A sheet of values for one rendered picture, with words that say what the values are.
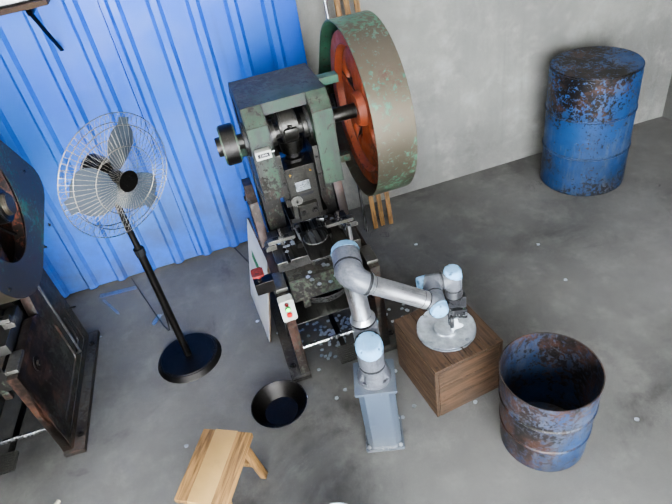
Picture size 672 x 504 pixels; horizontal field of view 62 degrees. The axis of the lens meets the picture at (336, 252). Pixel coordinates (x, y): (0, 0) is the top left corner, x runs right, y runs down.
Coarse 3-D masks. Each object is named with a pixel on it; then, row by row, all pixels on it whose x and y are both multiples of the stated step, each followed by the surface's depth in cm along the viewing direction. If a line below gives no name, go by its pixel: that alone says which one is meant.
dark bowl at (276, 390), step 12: (276, 384) 305; (288, 384) 304; (264, 396) 302; (276, 396) 304; (288, 396) 303; (300, 396) 298; (252, 408) 294; (264, 408) 299; (276, 408) 299; (288, 408) 298; (300, 408) 294; (264, 420) 292; (276, 420) 293; (288, 420) 292
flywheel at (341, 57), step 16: (336, 32) 252; (336, 48) 262; (336, 64) 275; (352, 64) 256; (352, 80) 264; (336, 96) 291; (352, 96) 259; (368, 112) 254; (352, 128) 291; (368, 128) 262; (352, 144) 290; (368, 144) 271; (368, 160) 281; (368, 176) 276
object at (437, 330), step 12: (420, 324) 282; (432, 324) 280; (444, 324) 278; (468, 324) 277; (420, 336) 275; (432, 336) 274; (444, 336) 273; (456, 336) 272; (468, 336) 271; (444, 348) 267; (456, 348) 266
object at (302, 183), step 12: (300, 156) 265; (288, 168) 261; (300, 168) 262; (312, 168) 264; (288, 180) 264; (300, 180) 266; (312, 180) 267; (300, 192) 269; (312, 192) 271; (300, 204) 272; (312, 204) 272; (300, 216) 274; (312, 216) 276
